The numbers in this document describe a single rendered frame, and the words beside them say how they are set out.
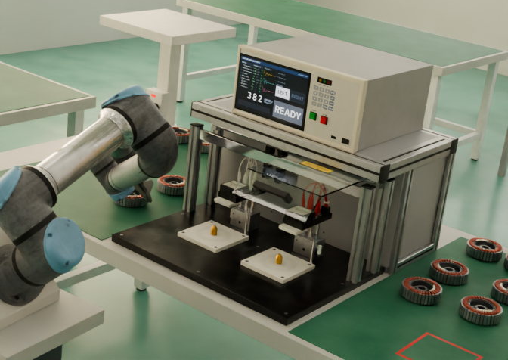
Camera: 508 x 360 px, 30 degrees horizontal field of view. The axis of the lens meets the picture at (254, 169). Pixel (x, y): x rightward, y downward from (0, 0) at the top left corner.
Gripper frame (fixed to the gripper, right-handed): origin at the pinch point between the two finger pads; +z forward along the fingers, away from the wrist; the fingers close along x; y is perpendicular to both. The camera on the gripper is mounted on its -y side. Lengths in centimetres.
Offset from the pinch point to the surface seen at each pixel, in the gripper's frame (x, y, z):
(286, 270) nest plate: -64, -16, -12
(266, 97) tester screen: -43, 21, -37
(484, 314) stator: -117, -8, -7
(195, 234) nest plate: -31.8, -12.2, -9.4
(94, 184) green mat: 17.2, 2.7, 3.0
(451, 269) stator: -102, 12, 5
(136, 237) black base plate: -18.3, -22.0, -13.7
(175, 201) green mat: -10.6, 7.5, 5.7
